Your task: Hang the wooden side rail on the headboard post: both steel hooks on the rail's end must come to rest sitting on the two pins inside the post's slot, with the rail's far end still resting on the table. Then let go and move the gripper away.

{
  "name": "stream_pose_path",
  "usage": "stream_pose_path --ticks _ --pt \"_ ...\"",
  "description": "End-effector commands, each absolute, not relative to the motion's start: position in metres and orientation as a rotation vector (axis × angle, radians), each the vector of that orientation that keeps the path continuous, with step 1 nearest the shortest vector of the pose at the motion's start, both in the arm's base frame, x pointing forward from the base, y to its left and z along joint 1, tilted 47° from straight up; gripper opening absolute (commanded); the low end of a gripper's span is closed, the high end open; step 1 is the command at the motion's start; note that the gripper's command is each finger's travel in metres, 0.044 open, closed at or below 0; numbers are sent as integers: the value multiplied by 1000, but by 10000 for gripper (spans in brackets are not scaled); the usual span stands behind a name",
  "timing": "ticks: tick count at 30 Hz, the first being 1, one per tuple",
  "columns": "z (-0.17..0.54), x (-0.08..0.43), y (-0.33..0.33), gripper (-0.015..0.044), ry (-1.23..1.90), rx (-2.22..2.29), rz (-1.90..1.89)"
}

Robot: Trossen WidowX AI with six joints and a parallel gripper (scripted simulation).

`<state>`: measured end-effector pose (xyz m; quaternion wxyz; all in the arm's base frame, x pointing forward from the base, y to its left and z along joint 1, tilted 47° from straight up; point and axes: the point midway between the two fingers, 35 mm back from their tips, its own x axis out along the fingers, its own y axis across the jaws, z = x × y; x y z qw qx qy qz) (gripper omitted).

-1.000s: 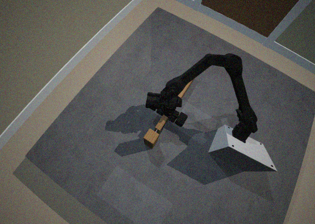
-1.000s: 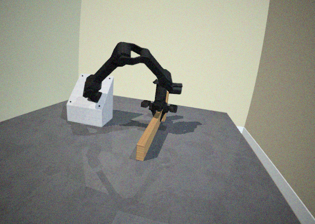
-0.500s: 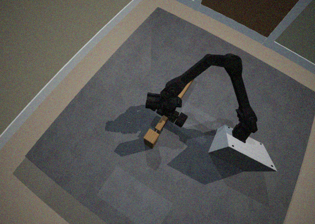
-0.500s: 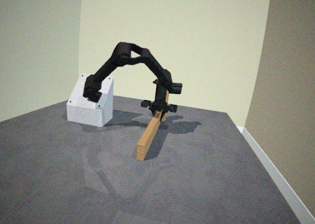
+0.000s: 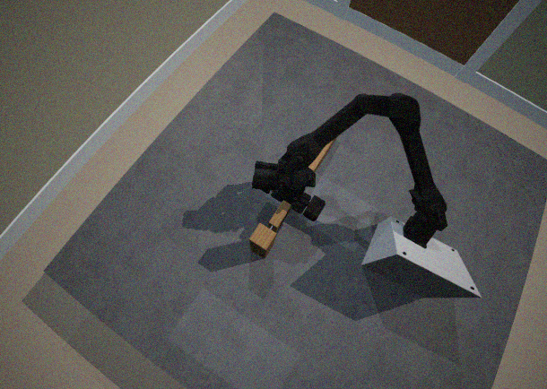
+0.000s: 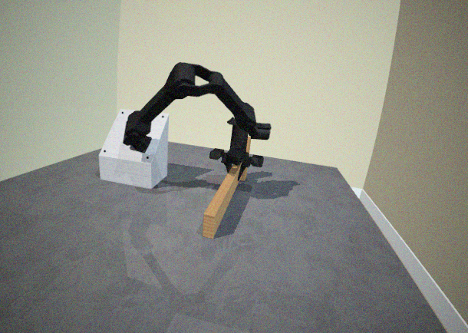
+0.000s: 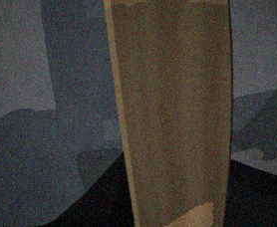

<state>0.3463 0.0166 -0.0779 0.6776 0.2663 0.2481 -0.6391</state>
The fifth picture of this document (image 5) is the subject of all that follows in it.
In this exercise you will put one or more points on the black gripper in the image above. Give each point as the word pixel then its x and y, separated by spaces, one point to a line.
pixel 300 202

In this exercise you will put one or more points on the tan wooden board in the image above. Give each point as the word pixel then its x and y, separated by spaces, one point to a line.
pixel 284 209

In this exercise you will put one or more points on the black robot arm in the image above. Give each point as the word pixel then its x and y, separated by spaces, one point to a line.
pixel 404 113

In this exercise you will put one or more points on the dark brown wooden post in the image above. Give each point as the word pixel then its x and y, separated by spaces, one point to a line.
pixel 262 240

